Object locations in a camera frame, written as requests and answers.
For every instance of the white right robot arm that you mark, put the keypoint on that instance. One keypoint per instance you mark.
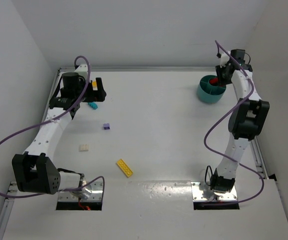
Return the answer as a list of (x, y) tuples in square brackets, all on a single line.
[(246, 121)]

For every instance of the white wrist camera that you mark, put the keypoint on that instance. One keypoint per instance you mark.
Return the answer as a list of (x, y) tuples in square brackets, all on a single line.
[(82, 70), (224, 58)]

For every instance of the red lego brick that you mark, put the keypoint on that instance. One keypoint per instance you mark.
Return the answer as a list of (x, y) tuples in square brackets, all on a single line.
[(214, 81)]

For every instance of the purple lego brick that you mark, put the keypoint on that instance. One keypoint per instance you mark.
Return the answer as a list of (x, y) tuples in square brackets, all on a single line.
[(106, 126)]

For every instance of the yellow lego brick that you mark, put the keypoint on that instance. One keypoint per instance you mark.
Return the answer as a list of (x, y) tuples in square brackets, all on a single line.
[(94, 85)]

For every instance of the long yellow lego plate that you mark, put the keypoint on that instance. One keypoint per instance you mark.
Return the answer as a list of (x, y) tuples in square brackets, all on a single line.
[(124, 168)]

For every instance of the white lego brick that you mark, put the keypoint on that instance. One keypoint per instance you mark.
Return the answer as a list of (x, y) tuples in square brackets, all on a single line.
[(84, 148)]

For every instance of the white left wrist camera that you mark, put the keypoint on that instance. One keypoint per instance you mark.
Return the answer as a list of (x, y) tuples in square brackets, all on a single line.
[(82, 70)]

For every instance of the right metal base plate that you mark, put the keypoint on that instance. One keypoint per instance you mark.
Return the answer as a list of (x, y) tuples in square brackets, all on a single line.
[(201, 193)]

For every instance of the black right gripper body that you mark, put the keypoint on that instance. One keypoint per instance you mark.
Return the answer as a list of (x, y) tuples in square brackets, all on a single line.
[(223, 74)]

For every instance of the metal base plate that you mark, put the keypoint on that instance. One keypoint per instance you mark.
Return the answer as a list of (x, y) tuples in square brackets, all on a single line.
[(201, 193), (91, 193)]

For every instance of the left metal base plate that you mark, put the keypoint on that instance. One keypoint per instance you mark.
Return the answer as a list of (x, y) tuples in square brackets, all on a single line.
[(91, 193)]

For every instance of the teal round divided container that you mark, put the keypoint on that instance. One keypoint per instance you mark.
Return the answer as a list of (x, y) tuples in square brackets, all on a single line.
[(208, 93)]

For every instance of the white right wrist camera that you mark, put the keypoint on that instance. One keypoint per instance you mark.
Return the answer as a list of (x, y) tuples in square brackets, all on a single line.
[(224, 58)]

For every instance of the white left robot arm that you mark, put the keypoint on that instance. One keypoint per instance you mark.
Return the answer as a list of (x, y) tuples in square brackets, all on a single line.
[(34, 170)]

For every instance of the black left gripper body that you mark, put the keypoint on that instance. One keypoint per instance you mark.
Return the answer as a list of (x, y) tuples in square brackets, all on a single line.
[(94, 92)]

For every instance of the teal lego brick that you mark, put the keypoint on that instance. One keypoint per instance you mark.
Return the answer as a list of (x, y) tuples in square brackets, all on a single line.
[(93, 105)]

